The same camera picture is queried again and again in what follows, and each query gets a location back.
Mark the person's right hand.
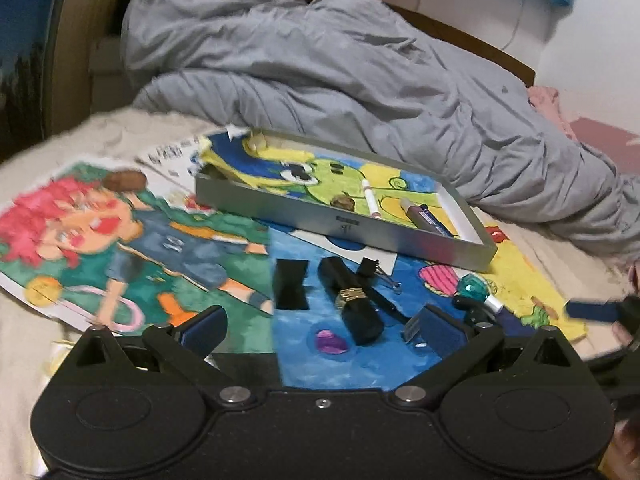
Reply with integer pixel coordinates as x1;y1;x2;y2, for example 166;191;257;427
612;419;640;480

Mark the black tape piece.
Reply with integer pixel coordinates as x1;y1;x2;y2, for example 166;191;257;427
273;258;310;311

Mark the black lipstick tube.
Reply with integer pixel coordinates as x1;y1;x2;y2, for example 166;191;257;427
318;256;385;345

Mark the grey duvet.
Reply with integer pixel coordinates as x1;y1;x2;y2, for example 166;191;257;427
120;0;640;262

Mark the silver metal tray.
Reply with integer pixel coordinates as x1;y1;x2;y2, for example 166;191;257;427
194;129;499;274

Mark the black and white doodle sheet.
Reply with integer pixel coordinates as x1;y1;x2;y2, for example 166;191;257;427
136;134;212;182

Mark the black cable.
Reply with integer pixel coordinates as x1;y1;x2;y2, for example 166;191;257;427
501;0;527;52

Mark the blue starry printed curtain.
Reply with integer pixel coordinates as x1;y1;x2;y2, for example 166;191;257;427
0;0;70;147

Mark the white bedside cabinet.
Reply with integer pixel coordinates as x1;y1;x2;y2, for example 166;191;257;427
89;36;137;107

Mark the black binder clip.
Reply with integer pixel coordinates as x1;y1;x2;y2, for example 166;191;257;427
355;258;404;295

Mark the beige wooden panel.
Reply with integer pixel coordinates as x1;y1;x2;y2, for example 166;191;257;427
44;0;132;137

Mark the blue pen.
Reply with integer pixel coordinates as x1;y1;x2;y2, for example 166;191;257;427
419;204;457;239

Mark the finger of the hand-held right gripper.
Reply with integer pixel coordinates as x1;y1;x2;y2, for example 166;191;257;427
565;293;640;325

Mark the green frog drawing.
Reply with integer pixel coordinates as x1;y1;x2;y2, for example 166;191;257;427
199;130;451;232

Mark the teal nail polish bottle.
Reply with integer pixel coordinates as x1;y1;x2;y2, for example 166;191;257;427
457;273;504;311

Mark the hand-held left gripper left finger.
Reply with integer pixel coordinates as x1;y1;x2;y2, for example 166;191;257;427
65;304;258;409

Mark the pink crumpled cloth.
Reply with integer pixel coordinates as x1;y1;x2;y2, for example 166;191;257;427
526;85;579;142

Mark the red-haired boy drawing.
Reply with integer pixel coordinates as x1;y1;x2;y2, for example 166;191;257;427
0;159;282;334

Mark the thin black stick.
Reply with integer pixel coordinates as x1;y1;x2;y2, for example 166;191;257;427
372;292;409;324

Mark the white marker pen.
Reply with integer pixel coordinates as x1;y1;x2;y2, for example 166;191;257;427
360;178;382;219

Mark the small black object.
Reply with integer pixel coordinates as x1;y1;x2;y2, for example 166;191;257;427
452;295;494;325

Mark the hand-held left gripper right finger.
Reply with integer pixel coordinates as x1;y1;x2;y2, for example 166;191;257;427
389;304;585;409

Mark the blue and yellow drawing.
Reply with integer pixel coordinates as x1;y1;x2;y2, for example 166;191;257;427
269;220;589;392

